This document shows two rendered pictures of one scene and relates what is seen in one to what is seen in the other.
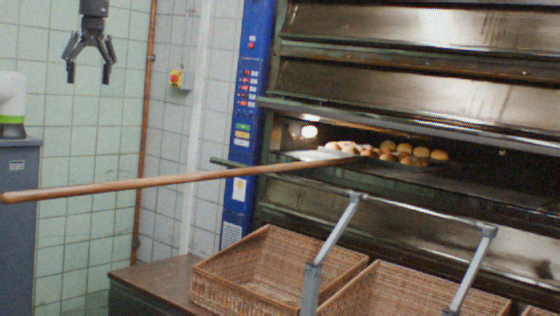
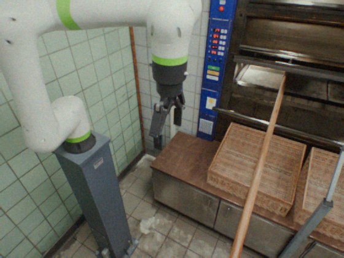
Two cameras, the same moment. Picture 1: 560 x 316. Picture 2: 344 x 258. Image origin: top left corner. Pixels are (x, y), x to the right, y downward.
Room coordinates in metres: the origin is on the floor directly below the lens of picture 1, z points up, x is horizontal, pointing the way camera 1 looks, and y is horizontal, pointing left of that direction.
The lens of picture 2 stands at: (1.46, 0.73, 1.93)
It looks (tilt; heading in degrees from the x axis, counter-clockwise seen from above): 39 degrees down; 352
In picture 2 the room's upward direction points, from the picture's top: straight up
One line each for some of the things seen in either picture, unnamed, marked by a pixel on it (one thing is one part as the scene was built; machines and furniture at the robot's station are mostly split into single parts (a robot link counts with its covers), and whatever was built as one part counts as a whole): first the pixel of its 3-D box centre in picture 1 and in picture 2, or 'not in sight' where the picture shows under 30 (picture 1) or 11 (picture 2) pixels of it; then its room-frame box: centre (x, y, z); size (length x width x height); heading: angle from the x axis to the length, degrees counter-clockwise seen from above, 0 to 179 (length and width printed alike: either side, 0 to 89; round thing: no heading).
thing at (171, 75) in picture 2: (93, 8); (168, 68); (2.00, 0.65, 1.69); 0.12 x 0.09 x 0.06; 54
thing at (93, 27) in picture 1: (92, 32); (169, 93); (2.00, 0.65, 1.62); 0.08 x 0.07 x 0.09; 144
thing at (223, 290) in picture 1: (278, 278); (255, 164); (2.44, -0.05, 0.72); 0.56 x 0.49 x 0.28; 52
